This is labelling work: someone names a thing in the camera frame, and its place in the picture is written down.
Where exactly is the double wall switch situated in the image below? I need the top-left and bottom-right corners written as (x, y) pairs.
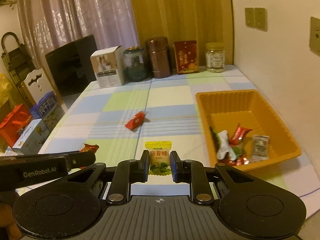
top-left (245, 8), bottom-right (268, 32)

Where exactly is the yellow green candy packet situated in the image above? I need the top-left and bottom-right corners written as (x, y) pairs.
top-left (145, 141), bottom-right (172, 176)

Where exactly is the red patterned candy packet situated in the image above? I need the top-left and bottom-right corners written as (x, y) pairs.
top-left (220, 155), bottom-right (249, 166)

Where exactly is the red gift box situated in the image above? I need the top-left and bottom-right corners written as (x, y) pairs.
top-left (173, 40), bottom-right (199, 74)

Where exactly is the black chair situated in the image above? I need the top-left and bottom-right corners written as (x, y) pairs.
top-left (46, 35), bottom-right (97, 96)

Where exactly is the wooden panel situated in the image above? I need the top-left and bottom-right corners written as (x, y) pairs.
top-left (131, 0), bottom-right (234, 66)

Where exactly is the white chair back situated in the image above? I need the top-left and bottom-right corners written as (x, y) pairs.
top-left (21, 68), bottom-right (68, 112)

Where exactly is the wall socket plate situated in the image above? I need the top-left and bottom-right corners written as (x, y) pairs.
top-left (309, 16), bottom-right (320, 56)

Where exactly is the red gift bag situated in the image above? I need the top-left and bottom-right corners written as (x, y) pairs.
top-left (0, 104), bottom-right (32, 147)

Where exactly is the red snack pouch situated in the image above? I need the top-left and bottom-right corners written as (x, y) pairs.
top-left (125, 111), bottom-right (145, 131)

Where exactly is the red gold snack packet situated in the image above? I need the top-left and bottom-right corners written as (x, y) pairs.
top-left (79, 143), bottom-right (99, 169)

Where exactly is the blue milk carton box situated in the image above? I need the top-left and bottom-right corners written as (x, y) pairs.
top-left (30, 92), bottom-right (65, 131)

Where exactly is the green candy wrapper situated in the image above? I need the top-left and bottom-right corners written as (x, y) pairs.
top-left (232, 146), bottom-right (246, 159)

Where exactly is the light blue box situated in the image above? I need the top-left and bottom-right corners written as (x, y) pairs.
top-left (12, 119), bottom-right (50, 155)

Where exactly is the brown metal canister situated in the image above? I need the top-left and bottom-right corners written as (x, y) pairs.
top-left (145, 36), bottom-right (172, 79)

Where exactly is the person's left hand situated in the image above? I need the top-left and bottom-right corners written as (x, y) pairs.
top-left (1, 203), bottom-right (22, 240)

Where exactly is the green glass jar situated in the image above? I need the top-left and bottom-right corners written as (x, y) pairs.
top-left (123, 46), bottom-right (149, 82)

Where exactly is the red candy with gold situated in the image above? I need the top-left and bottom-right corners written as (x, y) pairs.
top-left (229, 123), bottom-right (252, 146)

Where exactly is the checkered tablecloth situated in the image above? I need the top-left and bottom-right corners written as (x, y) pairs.
top-left (15, 64), bottom-right (320, 221)

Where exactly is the white green snack bag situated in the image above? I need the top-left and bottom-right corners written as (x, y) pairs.
top-left (216, 130), bottom-right (237, 161)

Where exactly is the orange plastic tray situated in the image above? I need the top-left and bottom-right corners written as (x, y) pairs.
top-left (196, 89), bottom-right (302, 171)

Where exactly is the clear jar yellow lid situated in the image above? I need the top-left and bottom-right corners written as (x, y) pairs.
top-left (206, 42), bottom-right (225, 73)

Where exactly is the white product box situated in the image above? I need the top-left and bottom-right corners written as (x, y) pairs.
top-left (90, 46), bottom-right (125, 88)

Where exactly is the grey white snack packet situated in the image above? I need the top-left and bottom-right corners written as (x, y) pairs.
top-left (252, 135), bottom-right (270, 161)

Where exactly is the black rack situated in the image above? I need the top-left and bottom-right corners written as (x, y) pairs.
top-left (1, 32), bottom-right (35, 99)

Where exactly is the pink curtain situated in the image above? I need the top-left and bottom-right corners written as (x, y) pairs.
top-left (17, 0), bottom-right (139, 68)

